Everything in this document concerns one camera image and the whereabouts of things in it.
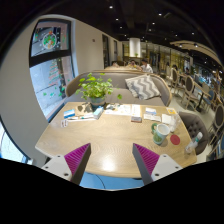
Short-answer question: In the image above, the white paper napkin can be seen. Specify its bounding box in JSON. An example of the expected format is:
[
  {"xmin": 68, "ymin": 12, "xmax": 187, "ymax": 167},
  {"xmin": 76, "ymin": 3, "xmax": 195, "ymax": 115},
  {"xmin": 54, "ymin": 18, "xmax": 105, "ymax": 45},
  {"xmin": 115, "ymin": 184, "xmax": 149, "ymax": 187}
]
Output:
[{"xmin": 162, "ymin": 114, "xmax": 171, "ymax": 124}]

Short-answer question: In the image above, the clear plastic water bottle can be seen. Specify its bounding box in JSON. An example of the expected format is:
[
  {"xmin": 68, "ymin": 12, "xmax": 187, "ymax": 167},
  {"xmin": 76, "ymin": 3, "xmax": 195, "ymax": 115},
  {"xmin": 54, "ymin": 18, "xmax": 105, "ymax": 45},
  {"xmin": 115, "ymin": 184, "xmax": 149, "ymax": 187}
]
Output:
[{"xmin": 185, "ymin": 132, "xmax": 203, "ymax": 154}]

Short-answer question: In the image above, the green potted plant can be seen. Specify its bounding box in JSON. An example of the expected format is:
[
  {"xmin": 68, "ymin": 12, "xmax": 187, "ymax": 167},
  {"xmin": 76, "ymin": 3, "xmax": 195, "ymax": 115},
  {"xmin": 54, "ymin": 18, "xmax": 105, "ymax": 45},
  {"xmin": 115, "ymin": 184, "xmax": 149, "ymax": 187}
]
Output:
[{"xmin": 75, "ymin": 73, "xmax": 114, "ymax": 107}]

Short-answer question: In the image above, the grey tufted chair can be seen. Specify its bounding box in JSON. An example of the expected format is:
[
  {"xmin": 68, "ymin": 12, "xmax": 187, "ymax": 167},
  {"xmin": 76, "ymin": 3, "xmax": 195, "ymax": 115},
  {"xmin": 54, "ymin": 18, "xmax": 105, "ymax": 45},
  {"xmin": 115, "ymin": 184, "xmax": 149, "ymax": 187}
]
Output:
[{"xmin": 179, "ymin": 112, "xmax": 208, "ymax": 155}]

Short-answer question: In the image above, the grey upholstered sofa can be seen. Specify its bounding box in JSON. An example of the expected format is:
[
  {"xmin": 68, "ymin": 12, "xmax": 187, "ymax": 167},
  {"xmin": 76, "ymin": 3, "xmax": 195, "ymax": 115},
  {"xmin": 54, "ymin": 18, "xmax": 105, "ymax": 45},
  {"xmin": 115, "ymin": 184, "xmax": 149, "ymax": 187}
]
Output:
[{"xmin": 65, "ymin": 70, "xmax": 172, "ymax": 106}]

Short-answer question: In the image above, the grey zigzag cushion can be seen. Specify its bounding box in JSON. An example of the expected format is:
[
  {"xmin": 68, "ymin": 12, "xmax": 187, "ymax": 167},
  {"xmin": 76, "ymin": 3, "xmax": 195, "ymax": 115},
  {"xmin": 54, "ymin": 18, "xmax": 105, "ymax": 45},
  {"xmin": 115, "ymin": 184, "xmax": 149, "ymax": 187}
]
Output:
[{"xmin": 125, "ymin": 75, "xmax": 160, "ymax": 100}]

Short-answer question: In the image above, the white paper menu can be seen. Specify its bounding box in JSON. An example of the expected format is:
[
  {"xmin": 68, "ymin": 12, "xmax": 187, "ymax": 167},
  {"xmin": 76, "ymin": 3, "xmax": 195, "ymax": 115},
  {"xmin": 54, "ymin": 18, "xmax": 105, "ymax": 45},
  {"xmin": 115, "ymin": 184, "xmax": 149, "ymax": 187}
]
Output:
[{"xmin": 105, "ymin": 104, "xmax": 141, "ymax": 117}]

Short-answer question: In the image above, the person in white shirt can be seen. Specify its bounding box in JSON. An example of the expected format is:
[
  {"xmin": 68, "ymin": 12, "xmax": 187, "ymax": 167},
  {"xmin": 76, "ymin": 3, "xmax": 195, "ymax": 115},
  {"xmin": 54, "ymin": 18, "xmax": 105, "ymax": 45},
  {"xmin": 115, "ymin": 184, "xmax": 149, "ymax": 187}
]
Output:
[{"xmin": 141, "ymin": 59, "xmax": 153, "ymax": 73}]

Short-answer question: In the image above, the wooden dining chair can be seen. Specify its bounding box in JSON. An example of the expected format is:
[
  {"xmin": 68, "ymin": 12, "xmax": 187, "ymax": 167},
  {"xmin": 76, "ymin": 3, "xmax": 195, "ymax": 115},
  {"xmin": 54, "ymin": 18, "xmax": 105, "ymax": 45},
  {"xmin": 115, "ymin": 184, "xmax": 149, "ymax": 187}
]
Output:
[{"xmin": 182, "ymin": 76, "xmax": 195, "ymax": 107}]

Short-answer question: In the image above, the red round coaster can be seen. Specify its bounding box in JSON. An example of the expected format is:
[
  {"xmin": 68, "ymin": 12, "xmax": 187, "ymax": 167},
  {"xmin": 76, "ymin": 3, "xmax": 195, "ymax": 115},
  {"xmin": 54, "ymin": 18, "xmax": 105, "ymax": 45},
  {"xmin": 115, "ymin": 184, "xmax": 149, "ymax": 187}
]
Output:
[{"xmin": 170, "ymin": 135, "xmax": 180, "ymax": 145}]

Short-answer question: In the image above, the white round pillar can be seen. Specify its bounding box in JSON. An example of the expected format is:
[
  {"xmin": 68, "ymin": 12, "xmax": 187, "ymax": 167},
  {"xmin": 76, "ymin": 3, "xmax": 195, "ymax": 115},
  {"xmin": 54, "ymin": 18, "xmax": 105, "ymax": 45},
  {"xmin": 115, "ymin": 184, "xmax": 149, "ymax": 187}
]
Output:
[{"xmin": 129, "ymin": 38, "xmax": 141, "ymax": 57}]

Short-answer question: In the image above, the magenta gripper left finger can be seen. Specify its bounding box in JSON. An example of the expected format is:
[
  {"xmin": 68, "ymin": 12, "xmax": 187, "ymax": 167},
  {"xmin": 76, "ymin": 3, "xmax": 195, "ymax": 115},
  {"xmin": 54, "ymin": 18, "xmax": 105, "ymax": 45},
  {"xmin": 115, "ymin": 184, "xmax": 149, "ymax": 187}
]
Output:
[{"xmin": 41, "ymin": 142, "xmax": 92, "ymax": 186}]

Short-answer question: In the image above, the blue white tissue pack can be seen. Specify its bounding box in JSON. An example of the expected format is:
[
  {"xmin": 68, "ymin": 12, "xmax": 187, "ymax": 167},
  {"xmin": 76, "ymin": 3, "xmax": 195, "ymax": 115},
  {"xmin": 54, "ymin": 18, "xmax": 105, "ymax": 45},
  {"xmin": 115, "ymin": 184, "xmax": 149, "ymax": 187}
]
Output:
[{"xmin": 64, "ymin": 109, "xmax": 75, "ymax": 119}]

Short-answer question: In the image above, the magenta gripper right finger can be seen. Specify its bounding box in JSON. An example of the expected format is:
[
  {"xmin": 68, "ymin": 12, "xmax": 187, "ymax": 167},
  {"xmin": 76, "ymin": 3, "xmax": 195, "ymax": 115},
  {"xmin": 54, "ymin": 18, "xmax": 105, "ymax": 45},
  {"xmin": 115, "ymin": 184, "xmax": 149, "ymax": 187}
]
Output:
[{"xmin": 132, "ymin": 143, "xmax": 183, "ymax": 186}]

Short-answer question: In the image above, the dark framed window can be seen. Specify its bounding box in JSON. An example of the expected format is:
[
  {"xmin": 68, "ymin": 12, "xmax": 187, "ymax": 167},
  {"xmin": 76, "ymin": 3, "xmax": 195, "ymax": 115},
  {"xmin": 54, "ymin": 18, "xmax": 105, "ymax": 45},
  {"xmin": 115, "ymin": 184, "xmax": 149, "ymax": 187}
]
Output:
[{"xmin": 29, "ymin": 19, "xmax": 74, "ymax": 120}]

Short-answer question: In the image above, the light blue box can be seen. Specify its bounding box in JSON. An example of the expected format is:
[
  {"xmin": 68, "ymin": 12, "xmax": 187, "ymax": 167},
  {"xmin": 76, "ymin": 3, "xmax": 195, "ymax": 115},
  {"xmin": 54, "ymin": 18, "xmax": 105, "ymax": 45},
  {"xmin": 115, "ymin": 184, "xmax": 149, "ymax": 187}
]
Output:
[{"xmin": 93, "ymin": 107, "xmax": 104, "ymax": 119}]

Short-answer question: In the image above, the white green ceramic mug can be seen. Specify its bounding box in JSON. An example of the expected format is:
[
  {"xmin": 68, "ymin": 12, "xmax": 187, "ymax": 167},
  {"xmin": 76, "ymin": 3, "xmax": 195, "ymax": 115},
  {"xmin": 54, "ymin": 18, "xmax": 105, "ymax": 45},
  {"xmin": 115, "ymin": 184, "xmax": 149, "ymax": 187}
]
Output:
[{"xmin": 151, "ymin": 123, "xmax": 170, "ymax": 145}]

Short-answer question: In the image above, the clear plastic cup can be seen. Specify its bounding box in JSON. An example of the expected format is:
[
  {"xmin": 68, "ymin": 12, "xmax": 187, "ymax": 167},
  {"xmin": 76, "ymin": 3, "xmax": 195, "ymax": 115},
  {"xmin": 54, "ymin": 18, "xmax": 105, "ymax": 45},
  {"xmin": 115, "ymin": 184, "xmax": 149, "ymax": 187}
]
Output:
[{"xmin": 169, "ymin": 114, "xmax": 181, "ymax": 133}]

